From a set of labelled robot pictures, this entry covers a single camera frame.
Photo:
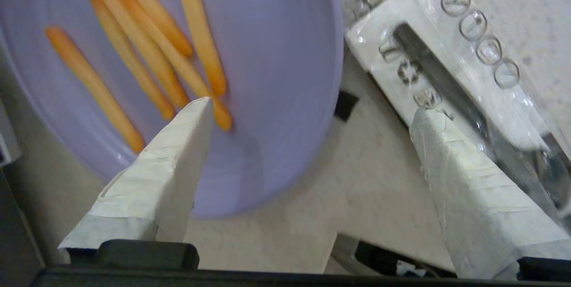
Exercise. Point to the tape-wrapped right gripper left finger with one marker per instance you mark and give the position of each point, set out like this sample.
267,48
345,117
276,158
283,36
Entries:
156,189

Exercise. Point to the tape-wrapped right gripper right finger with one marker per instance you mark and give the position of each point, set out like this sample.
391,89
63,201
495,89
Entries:
473,197

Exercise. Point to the purple plate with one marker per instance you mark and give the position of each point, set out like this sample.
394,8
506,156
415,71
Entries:
276,77

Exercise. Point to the clear plastic cutlery package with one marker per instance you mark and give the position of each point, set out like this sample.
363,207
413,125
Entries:
468,46

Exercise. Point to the small black block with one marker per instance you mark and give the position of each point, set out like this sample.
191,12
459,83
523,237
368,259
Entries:
346,106

